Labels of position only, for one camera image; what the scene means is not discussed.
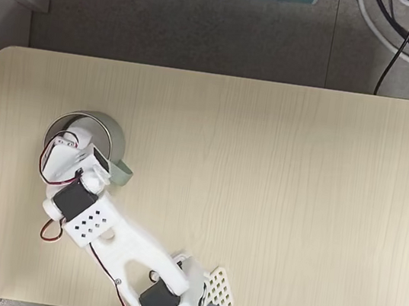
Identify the pale green steel-lined cup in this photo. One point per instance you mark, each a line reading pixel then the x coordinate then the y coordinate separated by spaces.
pixel 114 135

